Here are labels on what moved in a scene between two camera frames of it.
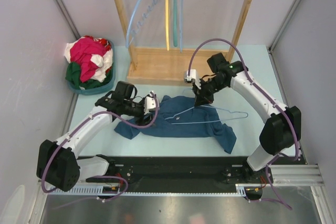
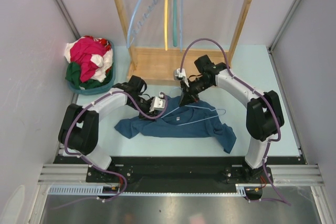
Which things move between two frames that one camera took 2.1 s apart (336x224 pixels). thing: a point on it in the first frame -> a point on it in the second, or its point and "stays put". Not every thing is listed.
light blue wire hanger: x=166 y=120 -> x=196 y=107
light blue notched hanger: x=148 y=10 stays put
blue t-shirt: x=180 y=116 stays put
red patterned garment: x=107 y=43 stays put
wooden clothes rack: x=156 y=64 stays put
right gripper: x=201 y=97 -> x=192 y=96
